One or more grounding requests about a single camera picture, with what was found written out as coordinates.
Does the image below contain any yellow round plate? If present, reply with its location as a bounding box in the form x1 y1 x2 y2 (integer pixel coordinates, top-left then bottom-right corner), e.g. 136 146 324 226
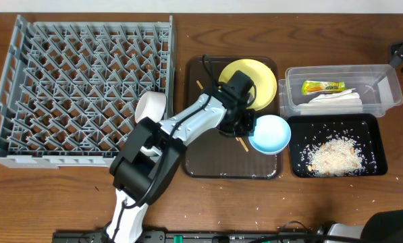
219 59 277 111

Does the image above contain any wooden chopstick short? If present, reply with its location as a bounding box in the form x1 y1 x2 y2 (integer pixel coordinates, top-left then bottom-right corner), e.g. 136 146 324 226
196 80 204 90

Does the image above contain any light blue bowl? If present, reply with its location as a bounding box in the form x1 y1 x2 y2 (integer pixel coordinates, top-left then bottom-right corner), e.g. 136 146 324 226
248 115 292 155

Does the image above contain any white pink shallow bowl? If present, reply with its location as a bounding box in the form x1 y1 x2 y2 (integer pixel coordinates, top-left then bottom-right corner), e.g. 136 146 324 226
134 91 167 123

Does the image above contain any wooden chopstick long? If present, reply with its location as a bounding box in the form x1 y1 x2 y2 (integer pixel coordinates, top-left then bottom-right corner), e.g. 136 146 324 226
236 137 249 152

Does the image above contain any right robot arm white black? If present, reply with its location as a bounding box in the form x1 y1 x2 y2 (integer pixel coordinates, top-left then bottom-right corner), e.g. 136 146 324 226
315 43 403 242

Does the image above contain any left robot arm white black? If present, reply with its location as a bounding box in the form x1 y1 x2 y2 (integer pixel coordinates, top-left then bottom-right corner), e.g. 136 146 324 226
104 70 257 242

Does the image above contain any clear plastic waste bin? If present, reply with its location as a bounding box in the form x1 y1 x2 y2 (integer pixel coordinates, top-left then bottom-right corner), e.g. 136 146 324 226
278 64 403 117

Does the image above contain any black waste tray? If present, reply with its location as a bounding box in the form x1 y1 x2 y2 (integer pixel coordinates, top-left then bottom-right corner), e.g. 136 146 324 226
288 114 388 178

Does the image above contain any dark brown serving tray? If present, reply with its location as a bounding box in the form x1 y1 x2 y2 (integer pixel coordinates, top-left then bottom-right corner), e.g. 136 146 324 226
182 56 283 180

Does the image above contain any yellow green snack wrapper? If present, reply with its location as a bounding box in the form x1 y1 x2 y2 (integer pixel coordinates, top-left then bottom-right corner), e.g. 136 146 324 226
301 80 346 95

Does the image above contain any white crumpled napkin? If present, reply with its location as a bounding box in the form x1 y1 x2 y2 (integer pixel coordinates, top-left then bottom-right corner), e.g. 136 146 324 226
295 88 363 115

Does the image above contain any spilled rice pile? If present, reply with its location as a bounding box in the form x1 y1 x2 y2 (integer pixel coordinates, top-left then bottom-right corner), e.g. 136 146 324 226
296 130 377 177

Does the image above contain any grey plastic dish rack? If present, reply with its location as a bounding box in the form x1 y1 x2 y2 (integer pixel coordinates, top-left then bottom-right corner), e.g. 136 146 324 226
0 16 177 169

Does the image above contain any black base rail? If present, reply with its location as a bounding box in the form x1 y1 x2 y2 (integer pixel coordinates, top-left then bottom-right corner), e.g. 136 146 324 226
51 229 327 243

